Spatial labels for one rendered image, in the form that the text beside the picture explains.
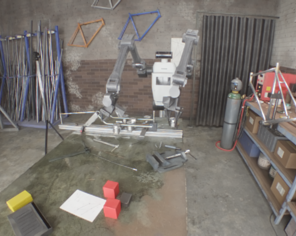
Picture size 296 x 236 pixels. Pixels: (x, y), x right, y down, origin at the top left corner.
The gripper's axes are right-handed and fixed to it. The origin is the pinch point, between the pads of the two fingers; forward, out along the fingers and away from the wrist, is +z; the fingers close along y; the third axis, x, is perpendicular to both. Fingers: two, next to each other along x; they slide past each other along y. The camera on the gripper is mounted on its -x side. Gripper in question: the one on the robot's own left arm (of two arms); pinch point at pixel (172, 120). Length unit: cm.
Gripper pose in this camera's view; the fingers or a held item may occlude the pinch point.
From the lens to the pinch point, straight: 103.3
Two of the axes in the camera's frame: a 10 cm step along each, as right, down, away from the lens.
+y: 8.0, 2.1, -5.7
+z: -1.0, 9.7, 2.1
